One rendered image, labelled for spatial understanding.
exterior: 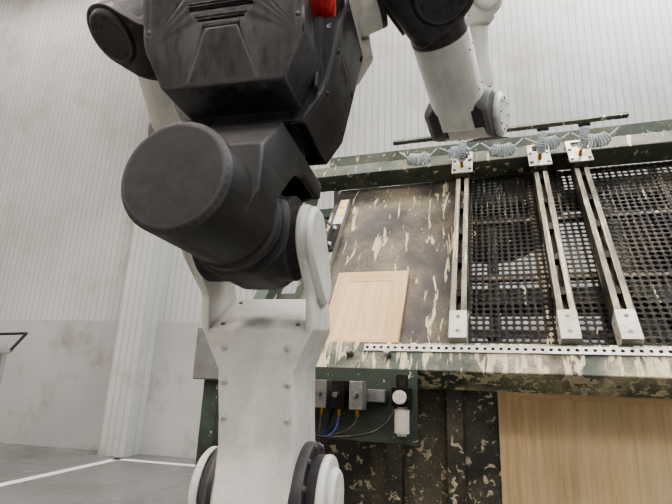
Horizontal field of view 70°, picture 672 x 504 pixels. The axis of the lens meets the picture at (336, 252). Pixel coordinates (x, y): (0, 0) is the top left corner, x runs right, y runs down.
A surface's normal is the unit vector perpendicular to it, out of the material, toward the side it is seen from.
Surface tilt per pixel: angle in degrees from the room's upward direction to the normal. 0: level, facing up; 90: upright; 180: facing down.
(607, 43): 90
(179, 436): 90
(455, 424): 90
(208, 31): 105
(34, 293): 90
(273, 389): 100
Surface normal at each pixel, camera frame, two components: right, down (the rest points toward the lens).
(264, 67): -0.22, 0.00
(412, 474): -0.32, -0.26
